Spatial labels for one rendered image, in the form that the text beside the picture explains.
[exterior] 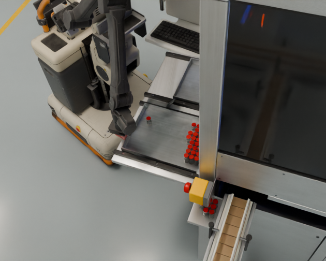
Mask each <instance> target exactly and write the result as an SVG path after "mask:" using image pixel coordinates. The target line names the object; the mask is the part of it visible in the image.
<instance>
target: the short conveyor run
mask: <svg viewBox="0 0 326 261"><path fill-rule="evenodd" d="M233 195H234V194H232V193H231V195H228V194H225V195H224V198H223V201H222V204H221V207H220V210H219V213H218V216H217V219H216V222H215V225H214V223H213V222H209V239H210V240H209V243H208V247H207V249H206V252H205V255H204V258H203V261H241V258H242V255H243V251H247V248H248V244H249V242H250V241H251V240H252V236H251V235H250V234H248V233H249V229H250V226H251V222H252V219H253V216H254V213H255V209H256V205H257V203H255V202H252V201H250V199H249V198H248V200H244V199H241V198H237V197H234V196H233Z"/></svg>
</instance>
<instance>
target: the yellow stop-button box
mask: <svg viewBox="0 0 326 261"><path fill-rule="evenodd" d="M213 184H214V182H211V181H208V180H204V179H201V178H197V177H195V178H194V181H193V183H192V186H191V188H190V191H189V201H191V202H194V203H196V204H199V205H203V206H205V207H208V198H209V195H210V192H211V189H212V187H213Z"/></svg>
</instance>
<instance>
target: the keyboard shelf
mask: <svg viewBox="0 0 326 261"><path fill-rule="evenodd" d="M163 20H164V21H167V22H170V23H173V24H175V25H178V26H181V27H184V28H187V29H189V30H192V31H195V32H198V33H200V26H199V25H196V24H193V23H191V22H188V21H185V20H182V19H178V20H177V22H176V23H174V22H171V21H168V20H166V19H161V20H160V21H159V23H158V24H157V25H156V26H155V27H154V28H153V29H152V30H151V32H150V33H149V34H148V35H147V36H146V37H145V41H146V42H149V43H151V44H154V45H156V46H159V47H162V48H164V49H167V50H170V51H173V52H178V53H182V54H187V55H192V56H196V57H200V55H199V54H197V53H194V52H192V51H189V50H186V49H183V48H181V47H178V46H175V45H173V44H170V43H168V42H165V41H162V40H160V39H157V38H154V37H152V36H150V34H151V33H152V32H153V31H154V30H155V29H156V27H157V26H159V24H160V23H161V22H162V21H163Z"/></svg>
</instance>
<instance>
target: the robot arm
mask: <svg viewBox="0 0 326 261"><path fill-rule="evenodd" d="M71 5H72V4H70V5H68V6H67V7H65V8H64V9H62V10H61V11H59V12H57V13H56V14H54V15H53V16H52V17H51V18H52V20H53V21H54V23H55V24H56V26H57V27H58V29H59V30H60V32H61V33H64V32H66V31H67V30H73V31H75V29H77V28H81V30H85V28H86V27H91V26H92V19H93V18H94V15H93V11H94V10H95V9H96V8H97V7H98V11H99V12H100V13H105V14H106V18H107V23H108V36H109V50H110V64H111V83H110V101H109V107H110V109H111V114H112V118H113V120H112V122H111V123H110V125H109V127H108V130H109V132H110V133H112V134H115V135H116V136H118V137H120V138H122V139H123V140H125V139H126V137H127V135H129V136H131V134H132V133H133V132H134V131H135V130H136V128H137V126H136V123H135V120H134V118H133V117H132V115H131V111H130V110H129V108H130V107H131V104H132V102H133V95H132V93H131V91H130V87H129V83H128V78H127V67H126V48H125V29H124V20H125V13H126V11H129V10H131V0H81V1H80V2H79V4H78V5H77V6H76V7H75V8H72V7H71ZM117 5H120V7H111V8H109V7H108V6H117Z"/></svg>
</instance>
